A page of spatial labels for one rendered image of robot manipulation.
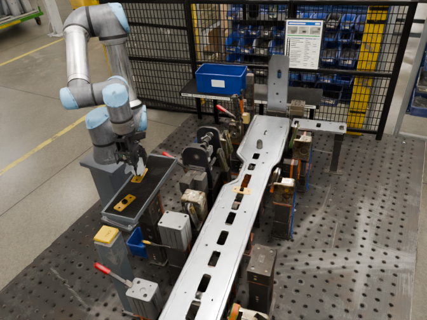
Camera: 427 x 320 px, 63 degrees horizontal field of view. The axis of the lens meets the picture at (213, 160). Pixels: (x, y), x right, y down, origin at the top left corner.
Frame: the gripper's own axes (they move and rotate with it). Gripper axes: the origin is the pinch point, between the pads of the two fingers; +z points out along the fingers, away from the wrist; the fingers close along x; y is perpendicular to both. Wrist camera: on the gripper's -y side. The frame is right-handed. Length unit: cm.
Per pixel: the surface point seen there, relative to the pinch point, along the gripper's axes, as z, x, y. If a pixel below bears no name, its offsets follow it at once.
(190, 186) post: 15.7, 15.6, -11.4
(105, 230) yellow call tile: 7.2, -4.3, 23.7
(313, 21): -20, 63, -118
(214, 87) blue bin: 16, 6, -106
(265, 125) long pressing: 23, 41, -75
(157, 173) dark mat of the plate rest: 7.2, 3.3, -7.9
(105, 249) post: 11.3, -3.0, 28.3
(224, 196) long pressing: 23.2, 28.9, -15.0
